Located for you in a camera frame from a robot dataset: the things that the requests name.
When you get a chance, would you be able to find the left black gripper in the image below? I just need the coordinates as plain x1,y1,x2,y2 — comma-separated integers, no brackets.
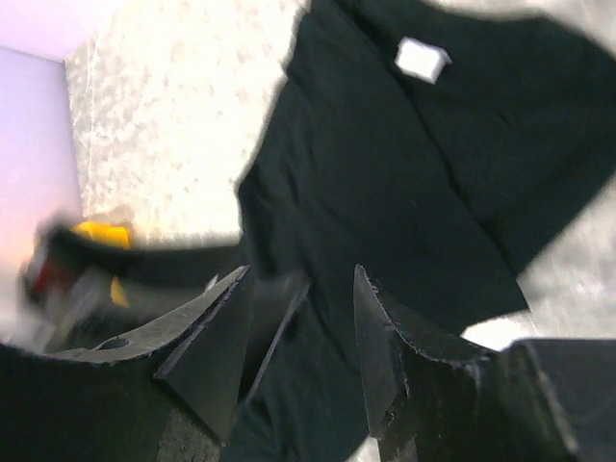
18,223,126,347

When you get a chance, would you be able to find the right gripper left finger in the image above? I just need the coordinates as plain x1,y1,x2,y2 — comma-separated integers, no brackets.
40,267,309,446

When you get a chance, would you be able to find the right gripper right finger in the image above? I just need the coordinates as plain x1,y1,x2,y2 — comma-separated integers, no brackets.
353,265,496,438

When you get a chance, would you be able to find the black t-shirt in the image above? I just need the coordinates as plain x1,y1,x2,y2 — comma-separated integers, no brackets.
220,1,615,461

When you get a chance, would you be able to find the yellow plastic tray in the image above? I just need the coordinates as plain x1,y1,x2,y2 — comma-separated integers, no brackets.
71,219,134,309

